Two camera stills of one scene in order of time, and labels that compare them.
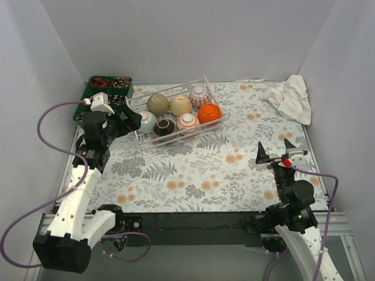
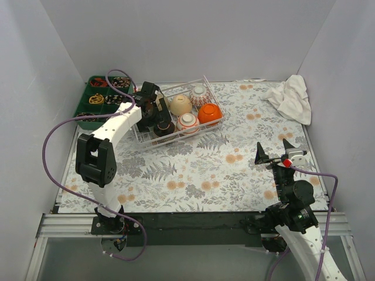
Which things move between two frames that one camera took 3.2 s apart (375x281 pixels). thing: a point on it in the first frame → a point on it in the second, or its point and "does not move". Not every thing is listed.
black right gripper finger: [262, 156] does not move
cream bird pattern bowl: [180, 104] does not move
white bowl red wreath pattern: [187, 120] does not move
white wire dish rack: [174, 112] does not move
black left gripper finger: [134, 120] → [165, 116]
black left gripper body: [118, 120] → [163, 116]
